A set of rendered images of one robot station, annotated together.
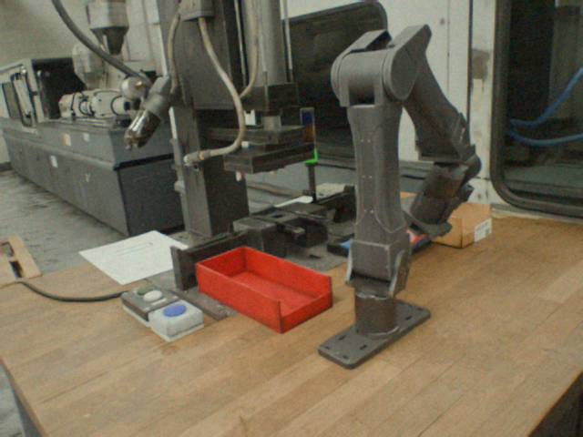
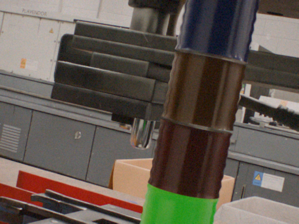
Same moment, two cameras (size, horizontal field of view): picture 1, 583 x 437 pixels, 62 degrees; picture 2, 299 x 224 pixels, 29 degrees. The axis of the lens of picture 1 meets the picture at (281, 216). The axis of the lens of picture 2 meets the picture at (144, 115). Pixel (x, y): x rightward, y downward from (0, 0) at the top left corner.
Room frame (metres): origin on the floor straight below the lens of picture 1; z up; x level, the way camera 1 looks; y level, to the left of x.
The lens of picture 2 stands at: (1.60, -0.26, 1.13)
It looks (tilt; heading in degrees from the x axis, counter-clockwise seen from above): 3 degrees down; 152
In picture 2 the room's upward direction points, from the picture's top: 11 degrees clockwise
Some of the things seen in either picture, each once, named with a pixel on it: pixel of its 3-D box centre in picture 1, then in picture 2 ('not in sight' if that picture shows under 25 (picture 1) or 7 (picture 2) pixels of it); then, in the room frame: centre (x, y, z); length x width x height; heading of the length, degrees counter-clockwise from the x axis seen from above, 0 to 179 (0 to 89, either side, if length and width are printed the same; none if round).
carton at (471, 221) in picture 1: (427, 218); not in sight; (1.10, -0.35, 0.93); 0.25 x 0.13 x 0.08; 40
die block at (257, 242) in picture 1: (282, 233); not in sight; (1.07, 0.00, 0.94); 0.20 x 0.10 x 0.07; 130
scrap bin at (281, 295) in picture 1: (260, 284); (62, 212); (0.81, 0.05, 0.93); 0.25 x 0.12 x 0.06; 40
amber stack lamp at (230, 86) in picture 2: (308, 129); (203, 91); (1.34, -0.10, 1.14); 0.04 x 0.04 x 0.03
